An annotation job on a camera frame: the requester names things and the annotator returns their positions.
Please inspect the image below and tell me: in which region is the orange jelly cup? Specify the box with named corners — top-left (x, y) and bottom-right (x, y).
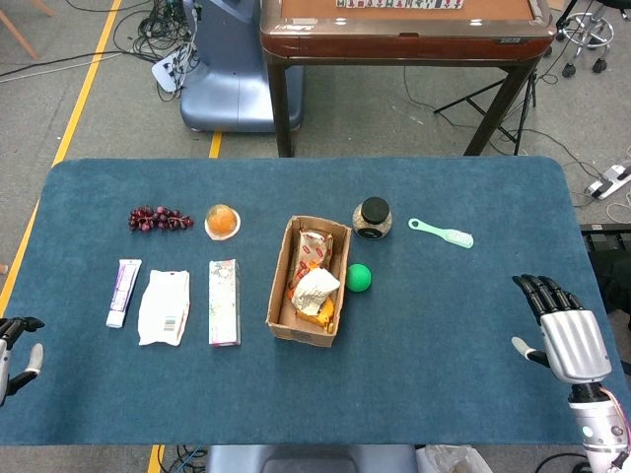
top-left (204, 203), bottom-right (243, 241)

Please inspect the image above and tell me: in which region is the open cardboard box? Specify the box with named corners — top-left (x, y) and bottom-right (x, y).
top-left (265, 215), bottom-right (353, 349)

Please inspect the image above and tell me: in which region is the red printed white snack packet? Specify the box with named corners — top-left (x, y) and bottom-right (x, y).
top-left (294, 229), bottom-right (335, 286)

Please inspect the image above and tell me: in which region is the dark red grape bunch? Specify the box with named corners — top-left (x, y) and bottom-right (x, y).
top-left (127, 205), bottom-right (194, 233)

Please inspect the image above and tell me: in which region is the glass jar black lid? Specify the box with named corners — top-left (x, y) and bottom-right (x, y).
top-left (351, 196), bottom-right (394, 241)

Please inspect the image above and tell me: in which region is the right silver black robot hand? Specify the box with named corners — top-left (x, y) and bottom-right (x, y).
top-left (511, 274), bottom-right (613, 390)

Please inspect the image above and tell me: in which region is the black equipment case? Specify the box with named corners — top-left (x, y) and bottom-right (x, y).
top-left (579, 222), bottom-right (631, 316)

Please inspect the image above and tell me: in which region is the wooden legged chair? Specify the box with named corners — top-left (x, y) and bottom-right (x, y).
top-left (0, 0), bottom-right (55, 61)

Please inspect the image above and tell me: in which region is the white power strip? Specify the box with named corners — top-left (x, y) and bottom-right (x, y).
top-left (585, 165), bottom-right (631, 200)

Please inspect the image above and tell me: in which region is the brown mahjong table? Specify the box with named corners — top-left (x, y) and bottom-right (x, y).
top-left (259, 0), bottom-right (556, 158)

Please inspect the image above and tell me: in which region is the mint green brush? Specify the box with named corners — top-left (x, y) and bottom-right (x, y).
top-left (407, 218), bottom-right (475, 249)

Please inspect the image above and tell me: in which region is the chrome wheeled stool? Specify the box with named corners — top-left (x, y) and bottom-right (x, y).
top-left (555, 0), bottom-right (617, 79)

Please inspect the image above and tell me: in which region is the long floral carton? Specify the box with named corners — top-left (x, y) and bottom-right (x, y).
top-left (207, 258), bottom-right (243, 348)

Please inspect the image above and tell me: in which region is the purple white toothpaste tube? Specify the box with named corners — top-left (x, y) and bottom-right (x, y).
top-left (105, 258), bottom-right (143, 329)

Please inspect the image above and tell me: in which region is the white plastic packet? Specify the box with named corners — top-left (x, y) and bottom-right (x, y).
top-left (137, 268), bottom-right (191, 347)

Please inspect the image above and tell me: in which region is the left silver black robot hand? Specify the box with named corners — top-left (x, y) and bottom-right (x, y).
top-left (0, 316), bottom-right (45, 406)

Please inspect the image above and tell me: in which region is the black cable bundle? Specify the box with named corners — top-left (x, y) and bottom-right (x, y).
top-left (112, 0), bottom-right (198, 102)

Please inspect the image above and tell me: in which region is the white multi socket with plugs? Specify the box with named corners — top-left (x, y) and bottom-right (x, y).
top-left (151, 51), bottom-right (191, 93)

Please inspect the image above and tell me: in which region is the black folding stand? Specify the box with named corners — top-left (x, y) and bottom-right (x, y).
top-left (433, 73), bottom-right (538, 157)

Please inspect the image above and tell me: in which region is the grey blue robot torso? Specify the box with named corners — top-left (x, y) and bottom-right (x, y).
top-left (204, 444), bottom-right (419, 473)

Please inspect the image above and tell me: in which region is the blue table cloth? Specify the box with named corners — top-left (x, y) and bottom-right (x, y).
top-left (0, 156), bottom-right (607, 447)

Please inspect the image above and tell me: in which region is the orange white snack packet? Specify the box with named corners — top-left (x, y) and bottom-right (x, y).
top-left (287, 267), bottom-right (342, 329)

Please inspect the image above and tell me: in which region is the green ball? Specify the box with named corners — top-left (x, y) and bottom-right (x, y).
top-left (345, 263), bottom-right (374, 293)

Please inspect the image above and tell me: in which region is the row of mahjong tiles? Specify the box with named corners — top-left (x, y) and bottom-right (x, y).
top-left (335, 0), bottom-right (464, 10)

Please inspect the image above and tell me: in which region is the clear plastic bag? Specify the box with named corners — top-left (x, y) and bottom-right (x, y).
top-left (416, 444), bottom-right (487, 473)

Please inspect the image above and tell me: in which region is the blue mobile robot base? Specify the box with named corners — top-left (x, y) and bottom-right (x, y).
top-left (178, 0), bottom-right (305, 133)

